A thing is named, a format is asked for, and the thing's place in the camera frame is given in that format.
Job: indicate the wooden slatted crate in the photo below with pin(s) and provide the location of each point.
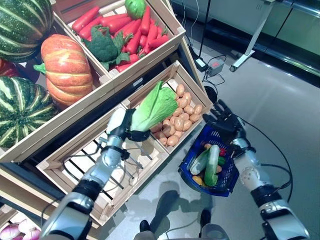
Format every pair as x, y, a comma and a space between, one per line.
75, 142

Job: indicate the blue plastic shopping basket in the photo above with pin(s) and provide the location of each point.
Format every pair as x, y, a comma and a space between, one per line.
228, 175

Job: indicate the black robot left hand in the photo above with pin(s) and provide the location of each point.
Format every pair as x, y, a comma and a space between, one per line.
136, 136

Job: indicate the wooden display stand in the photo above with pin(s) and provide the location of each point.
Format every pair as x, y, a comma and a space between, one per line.
25, 192

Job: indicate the grey box red label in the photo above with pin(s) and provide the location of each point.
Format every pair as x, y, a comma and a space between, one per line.
216, 67

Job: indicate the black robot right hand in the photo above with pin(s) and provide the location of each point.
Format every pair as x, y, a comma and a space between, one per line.
230, 125

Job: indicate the wooden carrot crate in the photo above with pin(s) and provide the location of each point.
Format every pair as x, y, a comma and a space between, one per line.
167, 17

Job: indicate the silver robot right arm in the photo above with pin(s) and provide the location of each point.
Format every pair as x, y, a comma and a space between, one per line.
252, 172

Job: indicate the black power adapter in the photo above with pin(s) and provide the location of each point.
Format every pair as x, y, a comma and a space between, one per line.
201, 64

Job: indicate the large orange pumpkin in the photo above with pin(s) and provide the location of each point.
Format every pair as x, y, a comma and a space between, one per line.
6, 68

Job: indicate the green bell pepper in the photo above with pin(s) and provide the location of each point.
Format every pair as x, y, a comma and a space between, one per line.
221, 160

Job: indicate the large wooden pumpkin crate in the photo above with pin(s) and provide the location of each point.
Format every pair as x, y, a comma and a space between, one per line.
62, 117

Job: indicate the robot right leg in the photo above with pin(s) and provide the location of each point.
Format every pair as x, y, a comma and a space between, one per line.
212, 232

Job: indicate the white desk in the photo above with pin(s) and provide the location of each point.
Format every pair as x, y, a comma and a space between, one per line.
257, 32

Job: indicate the red carrot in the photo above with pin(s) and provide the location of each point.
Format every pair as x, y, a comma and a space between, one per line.
90, 26
113, 19
133, 45
85, 18
145, 21
158, 41

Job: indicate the robot leg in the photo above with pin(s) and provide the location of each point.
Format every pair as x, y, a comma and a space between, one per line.
146, 235
212, 232

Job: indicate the red bell pepper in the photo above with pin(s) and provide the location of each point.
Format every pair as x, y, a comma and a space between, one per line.
222, 152

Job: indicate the broccoli with leaves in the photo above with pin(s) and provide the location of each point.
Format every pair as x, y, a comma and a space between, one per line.
102, 46

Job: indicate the robot left leg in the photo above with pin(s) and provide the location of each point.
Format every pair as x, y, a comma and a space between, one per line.
146, 235

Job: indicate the black tripod stand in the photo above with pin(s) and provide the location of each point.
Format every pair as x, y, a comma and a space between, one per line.
205, 27

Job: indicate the small orange pumpkin green stem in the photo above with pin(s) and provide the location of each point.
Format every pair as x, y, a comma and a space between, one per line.
67, 70

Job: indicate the black round floor base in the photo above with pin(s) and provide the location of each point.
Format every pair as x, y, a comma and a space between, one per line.
211, 93

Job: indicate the small round green cabbage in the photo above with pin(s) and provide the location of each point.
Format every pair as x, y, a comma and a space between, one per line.
135, 8

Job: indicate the green striped pumpkin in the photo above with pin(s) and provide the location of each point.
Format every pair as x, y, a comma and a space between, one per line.
22, 27
22, 110

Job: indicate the purple white onion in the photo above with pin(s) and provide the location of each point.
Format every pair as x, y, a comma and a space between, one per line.
26, 225
31, 235
10, 231

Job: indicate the napa cabbage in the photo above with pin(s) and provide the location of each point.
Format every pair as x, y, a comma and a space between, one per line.
157, 105
212, 165
198, 163

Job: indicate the orange round vegetable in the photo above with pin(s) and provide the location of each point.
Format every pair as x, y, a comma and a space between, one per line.
207, 146
219, 169
198, 180

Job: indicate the wooden potato crate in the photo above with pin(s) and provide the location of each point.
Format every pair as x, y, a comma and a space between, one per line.
197, 90

